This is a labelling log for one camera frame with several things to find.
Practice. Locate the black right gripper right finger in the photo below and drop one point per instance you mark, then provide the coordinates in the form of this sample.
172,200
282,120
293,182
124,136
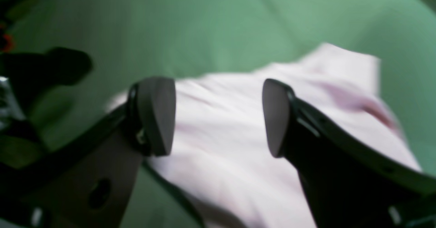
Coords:
346,183

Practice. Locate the pink t-shirt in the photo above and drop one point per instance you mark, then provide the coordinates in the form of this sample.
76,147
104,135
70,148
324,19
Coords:
220,158

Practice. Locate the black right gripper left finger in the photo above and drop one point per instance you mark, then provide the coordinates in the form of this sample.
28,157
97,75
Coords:
88,182

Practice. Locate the green table cloth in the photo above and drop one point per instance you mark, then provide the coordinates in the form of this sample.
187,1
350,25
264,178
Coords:
65,64

